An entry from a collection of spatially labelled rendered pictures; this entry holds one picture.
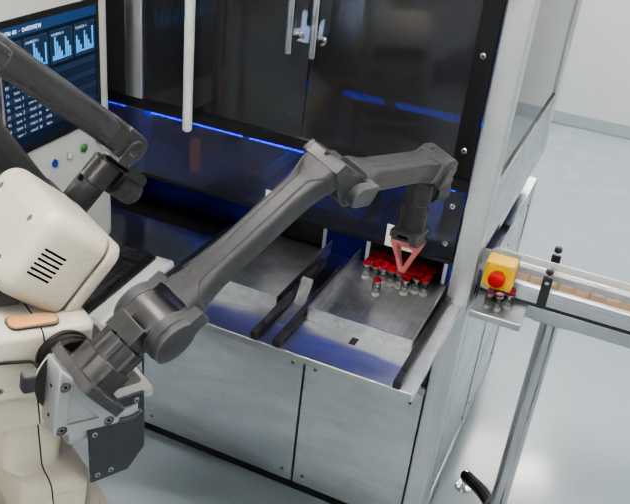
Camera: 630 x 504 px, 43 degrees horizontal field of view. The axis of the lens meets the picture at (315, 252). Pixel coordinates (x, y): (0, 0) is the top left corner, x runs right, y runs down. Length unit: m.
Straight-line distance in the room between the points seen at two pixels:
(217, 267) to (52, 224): 0.24
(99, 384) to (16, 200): 0.31
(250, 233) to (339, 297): 0.80
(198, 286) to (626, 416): 2.44
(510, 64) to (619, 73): 4.71
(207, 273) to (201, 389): 1.39
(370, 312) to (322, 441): 0.62
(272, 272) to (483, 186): 0.58
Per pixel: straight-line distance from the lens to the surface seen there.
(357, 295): 2.00
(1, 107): 1.79
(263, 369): 2.39
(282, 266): 2.09
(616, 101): 6.55
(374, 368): 1.76
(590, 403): 3.39
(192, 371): 2.54
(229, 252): 1.20
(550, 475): 2.99
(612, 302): 2.13
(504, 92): 1.82
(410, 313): 1.97
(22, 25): 1.90
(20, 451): 1.45
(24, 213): 1.24
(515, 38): 1.79
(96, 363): 1.17
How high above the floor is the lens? 1.92
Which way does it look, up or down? 29 degrees down
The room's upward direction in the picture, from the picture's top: 6 degrees clockwise
